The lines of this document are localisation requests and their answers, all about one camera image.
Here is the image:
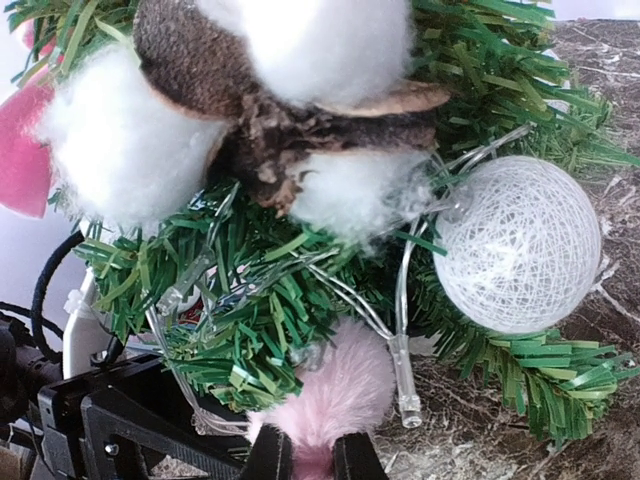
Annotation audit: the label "pink fabric bow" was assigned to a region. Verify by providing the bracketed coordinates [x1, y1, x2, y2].
[0, 25, 56, 219]

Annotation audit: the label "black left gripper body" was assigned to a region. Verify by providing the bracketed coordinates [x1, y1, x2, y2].
[0, 230, 251, 480]

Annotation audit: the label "white cotton boll ornament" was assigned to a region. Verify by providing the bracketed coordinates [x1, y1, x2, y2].
[34, 1, 450, 242]

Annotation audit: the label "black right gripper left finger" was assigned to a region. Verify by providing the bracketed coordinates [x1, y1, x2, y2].
[238, 425, 293, 480]

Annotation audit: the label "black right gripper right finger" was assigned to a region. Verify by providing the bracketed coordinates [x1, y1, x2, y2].
[333, 433, 389, 480]

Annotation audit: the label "pink fluffy pompom ornament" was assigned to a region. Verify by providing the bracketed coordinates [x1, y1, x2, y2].
[247, 318, 395, 479]

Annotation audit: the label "white ball string lights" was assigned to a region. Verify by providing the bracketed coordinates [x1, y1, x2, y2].
[145, 125, 606, 431]

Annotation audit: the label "small green christmas tree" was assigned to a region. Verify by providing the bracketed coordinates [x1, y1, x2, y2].
[1, 1, 638, 442]

